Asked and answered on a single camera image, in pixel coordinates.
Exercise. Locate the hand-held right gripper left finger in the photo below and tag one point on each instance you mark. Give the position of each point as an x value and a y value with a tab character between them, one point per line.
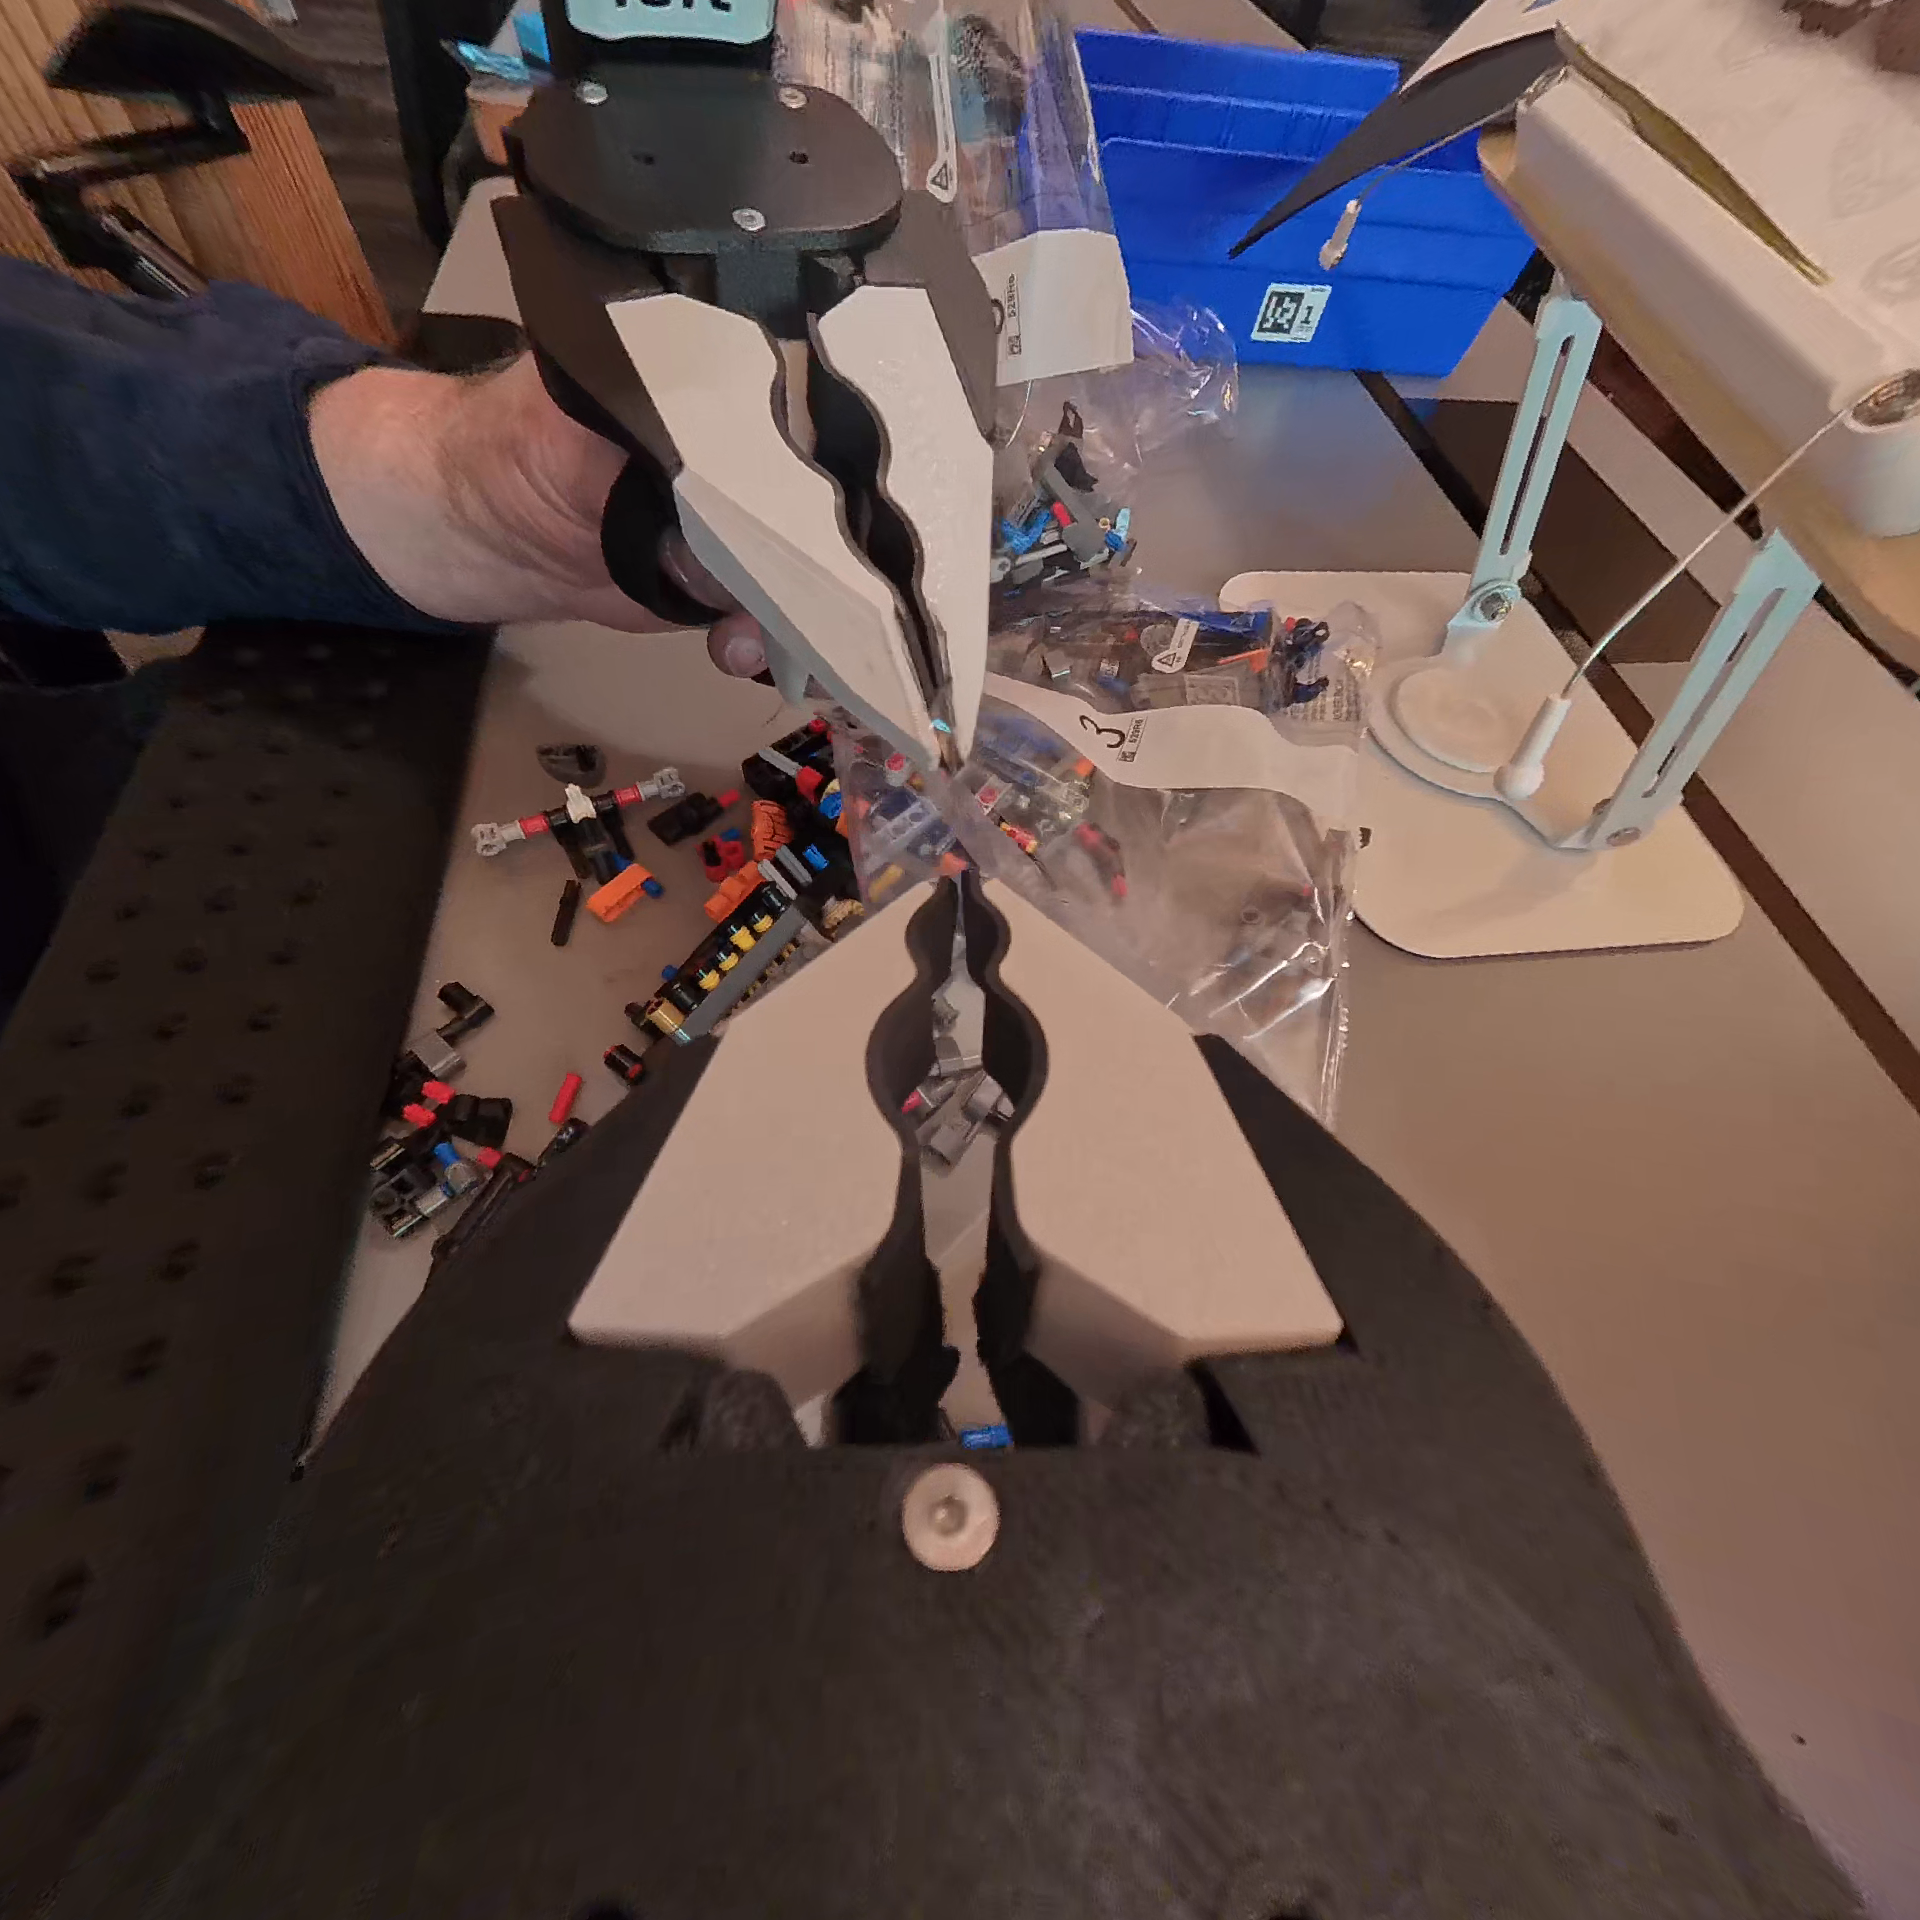
735	1185

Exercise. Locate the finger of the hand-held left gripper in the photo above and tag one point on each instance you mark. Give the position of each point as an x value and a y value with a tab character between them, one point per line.
735	451
938	451

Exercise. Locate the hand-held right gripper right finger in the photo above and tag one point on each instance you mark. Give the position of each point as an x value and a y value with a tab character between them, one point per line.
1170	1185

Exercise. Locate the grey lego connector assembly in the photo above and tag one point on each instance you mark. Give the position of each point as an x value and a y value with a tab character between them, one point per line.
960	1119

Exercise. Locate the large clear plastic bag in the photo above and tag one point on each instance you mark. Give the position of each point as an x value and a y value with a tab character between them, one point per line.
1231	902

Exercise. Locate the person's left forearm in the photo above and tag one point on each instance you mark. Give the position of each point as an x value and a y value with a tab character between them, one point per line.
148	435

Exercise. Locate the black lego assembly yellow studs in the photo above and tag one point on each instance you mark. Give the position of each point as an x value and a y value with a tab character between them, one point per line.
735	961

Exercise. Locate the pile of loose lego pieces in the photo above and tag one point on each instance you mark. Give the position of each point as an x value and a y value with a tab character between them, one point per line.
450	1140

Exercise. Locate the orange lego piece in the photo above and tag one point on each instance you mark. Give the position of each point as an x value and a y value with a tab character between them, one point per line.
623	896

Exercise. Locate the black lego joint assembly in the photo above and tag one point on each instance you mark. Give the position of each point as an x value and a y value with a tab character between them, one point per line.
585	818

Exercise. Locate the lego instruction booklet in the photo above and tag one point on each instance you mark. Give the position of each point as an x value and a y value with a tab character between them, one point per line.
1723	59

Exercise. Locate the person's left hand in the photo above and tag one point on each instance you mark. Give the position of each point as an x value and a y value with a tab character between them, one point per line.
464	495

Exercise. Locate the printed bag with white band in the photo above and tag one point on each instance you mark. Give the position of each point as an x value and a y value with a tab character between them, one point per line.
1050	300

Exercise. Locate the blue bin with white tag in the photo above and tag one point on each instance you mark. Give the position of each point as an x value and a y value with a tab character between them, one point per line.
1275	180

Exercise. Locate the wooden and white book stand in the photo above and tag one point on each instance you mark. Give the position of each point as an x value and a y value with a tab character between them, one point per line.
1575	902

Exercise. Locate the black chair armrest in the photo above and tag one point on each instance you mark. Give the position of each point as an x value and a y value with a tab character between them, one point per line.
166	54

